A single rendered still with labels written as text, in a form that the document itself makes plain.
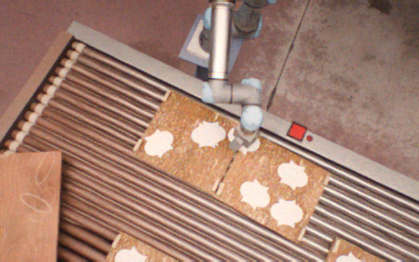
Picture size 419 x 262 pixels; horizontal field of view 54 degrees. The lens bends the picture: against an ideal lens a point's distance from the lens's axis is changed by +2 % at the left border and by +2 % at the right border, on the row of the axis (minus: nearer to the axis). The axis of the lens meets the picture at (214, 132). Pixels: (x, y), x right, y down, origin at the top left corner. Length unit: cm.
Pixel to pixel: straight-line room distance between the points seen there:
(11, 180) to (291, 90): 195
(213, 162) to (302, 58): 153
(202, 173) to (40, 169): 67
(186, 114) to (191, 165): 24
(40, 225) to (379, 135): 226
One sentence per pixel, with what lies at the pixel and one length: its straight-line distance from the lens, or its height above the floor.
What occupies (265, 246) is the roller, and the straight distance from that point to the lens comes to 183.
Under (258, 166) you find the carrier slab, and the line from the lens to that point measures 185.
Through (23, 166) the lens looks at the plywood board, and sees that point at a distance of 187.
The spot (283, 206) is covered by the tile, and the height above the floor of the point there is 95.
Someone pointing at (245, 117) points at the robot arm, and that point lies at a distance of 142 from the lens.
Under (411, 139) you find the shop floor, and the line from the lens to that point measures 320.
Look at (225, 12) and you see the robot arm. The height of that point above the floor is 147.
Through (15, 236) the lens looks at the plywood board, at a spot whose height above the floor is 104.
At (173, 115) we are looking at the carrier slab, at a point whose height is 94.
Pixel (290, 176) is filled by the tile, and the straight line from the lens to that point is 186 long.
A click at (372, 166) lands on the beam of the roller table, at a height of 92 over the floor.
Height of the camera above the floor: 273
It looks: 73 degrees down
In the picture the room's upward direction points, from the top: 8 degrees clockwise
